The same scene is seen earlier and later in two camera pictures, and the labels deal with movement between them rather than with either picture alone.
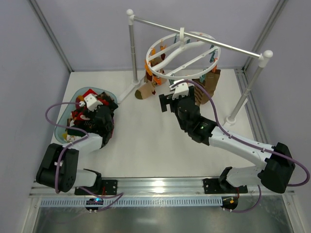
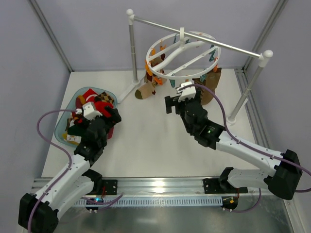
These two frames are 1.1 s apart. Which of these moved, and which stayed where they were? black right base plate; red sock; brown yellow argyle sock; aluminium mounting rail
Moved: red sock
Stayed: brown yellow argyle sock; black right base plate; aluminium mounting rail
